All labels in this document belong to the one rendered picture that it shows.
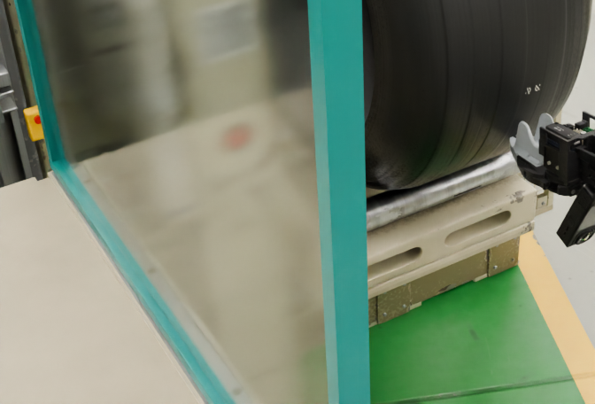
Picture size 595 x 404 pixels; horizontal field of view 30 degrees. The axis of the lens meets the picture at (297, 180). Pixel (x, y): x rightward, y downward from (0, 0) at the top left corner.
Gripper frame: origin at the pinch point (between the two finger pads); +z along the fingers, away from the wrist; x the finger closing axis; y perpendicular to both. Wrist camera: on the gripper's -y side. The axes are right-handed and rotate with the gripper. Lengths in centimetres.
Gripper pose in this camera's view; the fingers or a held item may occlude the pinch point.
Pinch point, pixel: (518, 145)
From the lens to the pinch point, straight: 150.3
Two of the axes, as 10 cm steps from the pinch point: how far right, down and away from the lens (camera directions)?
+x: -8.7, 3.1, -3.7
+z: -4.7, -3.8, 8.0
